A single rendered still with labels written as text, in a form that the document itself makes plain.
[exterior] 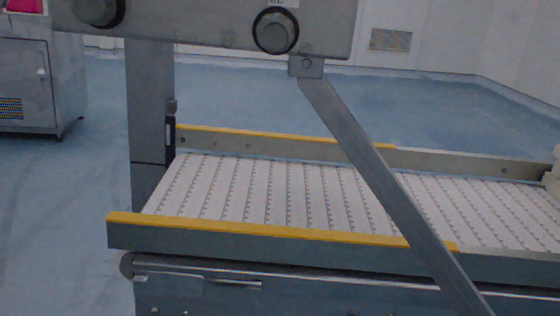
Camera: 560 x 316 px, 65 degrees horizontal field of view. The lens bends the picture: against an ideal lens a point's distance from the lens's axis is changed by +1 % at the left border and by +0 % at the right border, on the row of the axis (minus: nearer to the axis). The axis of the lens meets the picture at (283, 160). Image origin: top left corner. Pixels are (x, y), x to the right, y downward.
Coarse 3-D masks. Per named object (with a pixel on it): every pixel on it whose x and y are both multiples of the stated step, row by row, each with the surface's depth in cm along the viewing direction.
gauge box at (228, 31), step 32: (64, 0) 31; (128, 0) 31; (160, 0) 31; (192, 0) 30; (224, 0) 30; (256, 0) 30; (320, 0) 30; (352, 0) 30; (64, 32) 32; (96, 32) 31; (128, 32) 31; (160, 32) 31; (192, 32) 31; (224, 32) 31; (320, 32) 31; (352, 32) 31
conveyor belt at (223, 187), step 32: (192, 160) 65; (224, 160) 66; (256, 160) 67; (160, 192) 55; (192, 192) 55; (224, 192) 56; (256, 192) 57; (288, 192) 58; (320, 192) 59; (352, 192) 60; (416, 192) 62; (448, 192) 63; (480, 192) 64; (512, 192) 65; (544, 192) 66; (288, 224) 51; (320, 224) 51; (352, 224) 52; (384, 224) 53; (448, 224) 54; (480, 224) 55; (512, 224) 56; (544, 224) 57; (192, 256) 45
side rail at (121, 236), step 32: (128, 224) 41; (224, 256) 43; (256, 256) 43; (288, 256) 43; (320, 256) 42; (352, 256) 42; (384, 256) 42; (416, 256) 42; (480, 256) 42; (512, 256) 42; (544, 256) 43
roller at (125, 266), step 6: (132, 252) 44; (138, 252) 45; (144, 252) 45; (150, 252) 45; (126, 258) 44; (132, 258) 44; (120, 264) 44; (126, 264) 44; (132, 264) 44; (120, 270) 45; (126, 270) 45; (132, 270) 45; (126, 276) 45; (132, 276) 45
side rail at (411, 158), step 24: (192, 144) 67; (216, 144) 67; (240, 144) 67; (264, 144) 67; (288, 144) 67; (312, 144) 67; (336, 144) 67; (408, 168) 68; (432, 168) 68; (456, 168) 68; (480, 168) 68; (504, 168) 68; (528, 168) 68; (552, 168) 68
